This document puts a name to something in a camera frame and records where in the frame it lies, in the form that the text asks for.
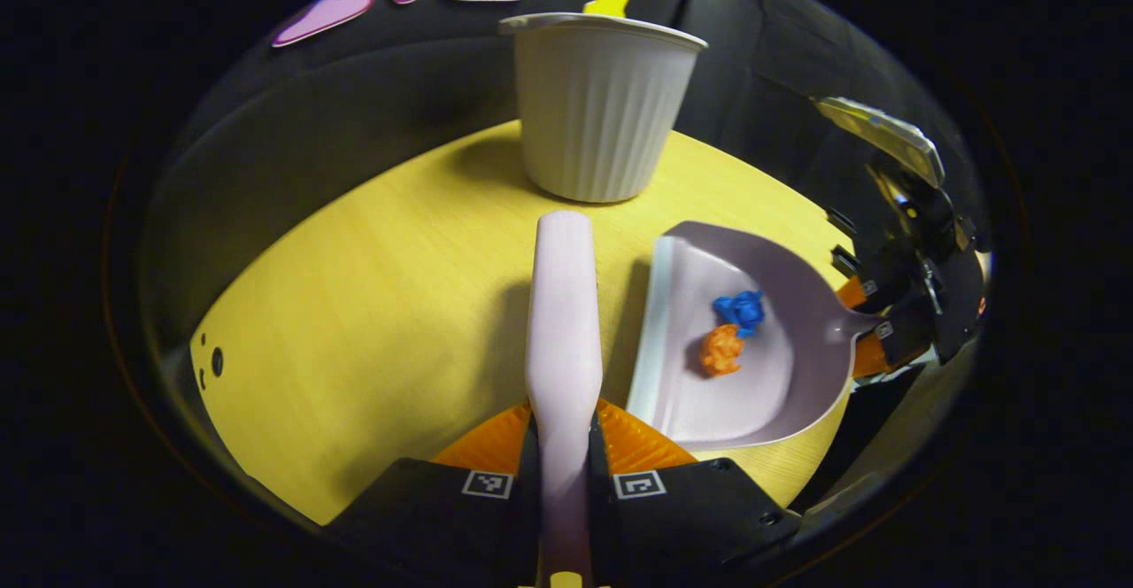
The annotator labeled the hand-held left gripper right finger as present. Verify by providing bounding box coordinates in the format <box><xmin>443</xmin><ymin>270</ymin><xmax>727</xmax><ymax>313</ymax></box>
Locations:
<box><xmin>589</xmin><ymin>398</ymin><xmax>802</xmax><ymax>584</ymax></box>

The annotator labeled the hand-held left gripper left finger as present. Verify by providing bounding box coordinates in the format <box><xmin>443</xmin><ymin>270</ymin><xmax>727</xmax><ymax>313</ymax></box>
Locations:
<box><xmin>323</xmin><ymin>400</ymin><xmax>541</xmax><ymax>588</ymax></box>

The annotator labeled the pale lilac dustpan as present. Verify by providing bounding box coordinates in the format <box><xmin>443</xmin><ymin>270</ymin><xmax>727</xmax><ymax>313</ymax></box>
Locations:
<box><xmin>626</xmin><ymin>220</ymin><xmax>882</xmax><ymax>450</ymax></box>

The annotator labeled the blue paper scrap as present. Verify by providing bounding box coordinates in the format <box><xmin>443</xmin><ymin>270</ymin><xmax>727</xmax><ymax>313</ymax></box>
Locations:
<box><xmin>713</xmin><ymin>290</ymin><xmax>766</xmax><ymax>338</ymax></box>

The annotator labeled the orange paper scrap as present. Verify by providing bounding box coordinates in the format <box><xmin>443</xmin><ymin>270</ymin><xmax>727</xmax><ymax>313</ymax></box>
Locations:
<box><xmin>699</xmin><ymin>323</ymin><xmax>744</xmax><ymax>378</ymax></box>

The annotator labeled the small pale lilac broom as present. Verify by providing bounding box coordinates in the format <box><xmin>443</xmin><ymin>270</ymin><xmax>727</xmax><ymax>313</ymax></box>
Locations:
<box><xmin>525</xmin><ymin>210</ymin><xmax>605</xmax><ymax>588</ymax></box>

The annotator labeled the white ribbed garbage bin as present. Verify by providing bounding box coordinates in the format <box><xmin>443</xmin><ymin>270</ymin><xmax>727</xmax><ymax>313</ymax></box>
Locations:
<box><xmin>497</xmin><ymin>12</ymin><xmax>709</xmax><ymax>205</ymax></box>

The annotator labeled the yellow wooden desktop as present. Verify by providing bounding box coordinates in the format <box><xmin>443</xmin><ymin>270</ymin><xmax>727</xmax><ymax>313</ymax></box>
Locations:
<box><xmin>189</xmin><ymin>119</ymin><xmax>855</xmax><ymax>527</ymax></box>

